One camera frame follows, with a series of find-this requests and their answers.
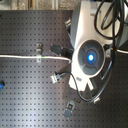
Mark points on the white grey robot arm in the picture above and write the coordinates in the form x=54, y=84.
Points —
x=96, y=31

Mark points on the black perforated breadboard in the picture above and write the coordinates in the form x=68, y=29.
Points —
x=29, y=99

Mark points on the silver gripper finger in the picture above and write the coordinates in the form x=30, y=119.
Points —
x=58, y=76

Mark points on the metal cable clip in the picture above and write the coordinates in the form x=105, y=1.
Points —
x=39, y=52

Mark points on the black bracket on board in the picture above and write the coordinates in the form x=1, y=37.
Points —
x=69, y=109

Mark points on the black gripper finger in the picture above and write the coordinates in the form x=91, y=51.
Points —
x=61, y=50

